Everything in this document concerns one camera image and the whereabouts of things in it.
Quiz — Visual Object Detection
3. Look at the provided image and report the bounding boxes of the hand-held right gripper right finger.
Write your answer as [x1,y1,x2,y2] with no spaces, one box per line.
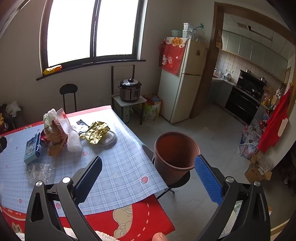
[194,154,271,241]

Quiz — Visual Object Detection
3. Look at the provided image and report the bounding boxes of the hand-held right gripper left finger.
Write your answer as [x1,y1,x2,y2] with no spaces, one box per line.
[24,156,103,241]

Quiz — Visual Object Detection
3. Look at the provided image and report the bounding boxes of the blue tissue packet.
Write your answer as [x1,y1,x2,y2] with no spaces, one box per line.
[24,133,41,165]

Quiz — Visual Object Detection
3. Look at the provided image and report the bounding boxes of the brown plastic trash bin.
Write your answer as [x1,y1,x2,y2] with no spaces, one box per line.
[154,131,201,183]

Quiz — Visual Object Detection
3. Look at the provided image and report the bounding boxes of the grey mesh insole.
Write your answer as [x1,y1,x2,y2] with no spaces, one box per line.
[99,130,117,146]

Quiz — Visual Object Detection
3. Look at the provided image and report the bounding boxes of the clear plastic bag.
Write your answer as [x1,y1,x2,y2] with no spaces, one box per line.
[26,163,56,184]

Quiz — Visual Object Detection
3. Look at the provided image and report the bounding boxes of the black round stool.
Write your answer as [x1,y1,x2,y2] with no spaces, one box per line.
[151,158,191,200]

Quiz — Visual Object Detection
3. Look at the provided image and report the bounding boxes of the white foam wrap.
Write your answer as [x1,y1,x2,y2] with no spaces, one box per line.
[67,130,83,153]

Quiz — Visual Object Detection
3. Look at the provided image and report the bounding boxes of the crumpled gold foil wrapper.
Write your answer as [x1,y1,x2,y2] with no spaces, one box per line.
[80,121,110,144]

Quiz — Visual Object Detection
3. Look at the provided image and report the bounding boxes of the brown cardboard box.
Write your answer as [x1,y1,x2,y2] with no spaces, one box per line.
[245,154,272,183]

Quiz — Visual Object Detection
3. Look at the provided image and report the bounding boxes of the brown snack bag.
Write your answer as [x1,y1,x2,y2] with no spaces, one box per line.
[45,119,68,158]

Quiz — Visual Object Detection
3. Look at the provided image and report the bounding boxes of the black wrapper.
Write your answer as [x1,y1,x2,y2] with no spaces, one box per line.
[72,119,89,136]

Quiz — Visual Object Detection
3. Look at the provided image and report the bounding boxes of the crumpled white plastic bag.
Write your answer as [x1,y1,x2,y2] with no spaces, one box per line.
[43,108,58,127]

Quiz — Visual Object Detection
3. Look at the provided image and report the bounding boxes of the pile of plastic bags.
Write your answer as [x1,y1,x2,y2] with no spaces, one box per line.
[239,119,263,159]

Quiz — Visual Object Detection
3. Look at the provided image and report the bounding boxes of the person's white fleece clothing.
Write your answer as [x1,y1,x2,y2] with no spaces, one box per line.
[62,227,114,241]

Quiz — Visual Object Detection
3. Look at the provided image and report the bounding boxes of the pale green kettle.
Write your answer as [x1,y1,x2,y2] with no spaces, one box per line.
[122,107,133,123]

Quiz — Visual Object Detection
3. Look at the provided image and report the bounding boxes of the black kitchen stove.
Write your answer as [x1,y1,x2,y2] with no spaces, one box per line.
[225,85,263,126]

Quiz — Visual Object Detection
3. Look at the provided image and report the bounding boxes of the black round-back chair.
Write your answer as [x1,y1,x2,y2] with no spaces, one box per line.
[59,84,77,114]

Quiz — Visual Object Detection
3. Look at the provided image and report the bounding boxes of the red hanging apron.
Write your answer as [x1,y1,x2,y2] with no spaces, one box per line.
[258,88,292,153]

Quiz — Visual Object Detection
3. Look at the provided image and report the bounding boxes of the grey kitchen counter cabinet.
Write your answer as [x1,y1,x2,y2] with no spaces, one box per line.
[211,77,233,107]

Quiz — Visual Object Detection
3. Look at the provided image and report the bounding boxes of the green printed shopping bag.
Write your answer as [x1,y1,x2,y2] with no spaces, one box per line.
[143,102,161,122]

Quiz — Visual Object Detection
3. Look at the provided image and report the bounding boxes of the yellow orange packet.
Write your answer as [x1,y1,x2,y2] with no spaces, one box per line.
[43,65,63,75]

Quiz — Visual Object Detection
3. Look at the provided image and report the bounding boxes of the cream two-door fridge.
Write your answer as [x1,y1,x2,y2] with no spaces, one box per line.
[158,37,208,124]

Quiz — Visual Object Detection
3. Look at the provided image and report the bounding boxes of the small white side table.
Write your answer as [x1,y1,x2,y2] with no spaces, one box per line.
[111,65,147,126]

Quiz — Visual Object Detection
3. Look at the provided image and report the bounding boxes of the silver black pressure cooker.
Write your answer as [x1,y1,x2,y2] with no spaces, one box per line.
[118,78,142,103]

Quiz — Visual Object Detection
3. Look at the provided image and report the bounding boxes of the red shopping bag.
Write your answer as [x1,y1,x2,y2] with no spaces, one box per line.
[142,94,162,105]

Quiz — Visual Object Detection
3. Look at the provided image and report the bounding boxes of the black range hood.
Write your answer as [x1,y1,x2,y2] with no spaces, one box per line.
[238,69,267,91]

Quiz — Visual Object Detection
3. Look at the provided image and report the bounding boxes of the dark window sill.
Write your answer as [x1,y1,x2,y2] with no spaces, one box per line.
[36,60,146,81]

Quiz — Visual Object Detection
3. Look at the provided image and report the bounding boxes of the red printed hanging cloth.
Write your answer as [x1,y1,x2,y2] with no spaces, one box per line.
[158,37,187,76]

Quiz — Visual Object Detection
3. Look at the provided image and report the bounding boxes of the grey upper kitchen cabinets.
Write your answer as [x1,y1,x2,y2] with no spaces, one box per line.
[221,30,292,81]

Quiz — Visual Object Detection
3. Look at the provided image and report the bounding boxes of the clear plastic containers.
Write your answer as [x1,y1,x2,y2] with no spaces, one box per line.
[171,24,206,42]

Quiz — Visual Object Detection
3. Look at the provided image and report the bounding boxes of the dark framed window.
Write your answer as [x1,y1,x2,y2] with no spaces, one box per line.
[40,0,146,75]

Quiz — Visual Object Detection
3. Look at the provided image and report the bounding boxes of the white plastic box stack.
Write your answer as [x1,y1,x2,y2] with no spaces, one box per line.
[183,23,193,39]

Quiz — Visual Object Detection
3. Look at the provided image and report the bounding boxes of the wooden door frame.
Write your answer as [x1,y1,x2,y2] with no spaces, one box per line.
[191,2,292,118]

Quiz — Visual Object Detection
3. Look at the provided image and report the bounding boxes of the orange wall hanging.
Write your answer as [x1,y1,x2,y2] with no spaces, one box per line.
[215,29,223,49]

